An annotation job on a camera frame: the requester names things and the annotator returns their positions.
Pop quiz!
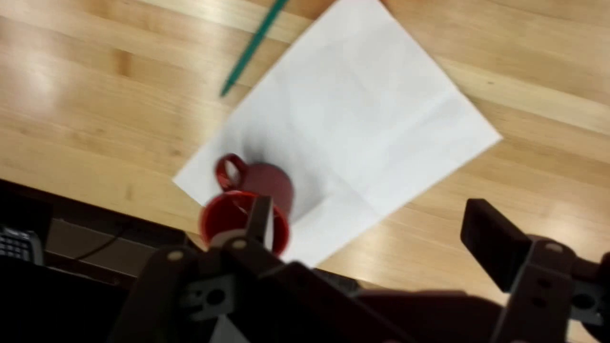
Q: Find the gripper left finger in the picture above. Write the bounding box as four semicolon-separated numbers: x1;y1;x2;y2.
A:
111;194;401;343

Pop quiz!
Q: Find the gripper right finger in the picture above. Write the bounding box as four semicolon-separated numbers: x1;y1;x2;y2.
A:
460;199;610;343

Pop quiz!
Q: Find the green pen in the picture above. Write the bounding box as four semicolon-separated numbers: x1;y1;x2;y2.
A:
220;0;289;98

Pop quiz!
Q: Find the red mug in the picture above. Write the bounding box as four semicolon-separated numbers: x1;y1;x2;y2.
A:
199;153;295;258

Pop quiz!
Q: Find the white paper sheet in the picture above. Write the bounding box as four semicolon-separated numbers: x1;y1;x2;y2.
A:
172;0;503;268

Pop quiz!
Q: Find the grey keypad device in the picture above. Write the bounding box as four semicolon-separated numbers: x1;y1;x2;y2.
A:
0;226;44;265

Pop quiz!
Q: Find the black cable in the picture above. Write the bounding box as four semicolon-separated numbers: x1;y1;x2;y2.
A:
74;224;132;262

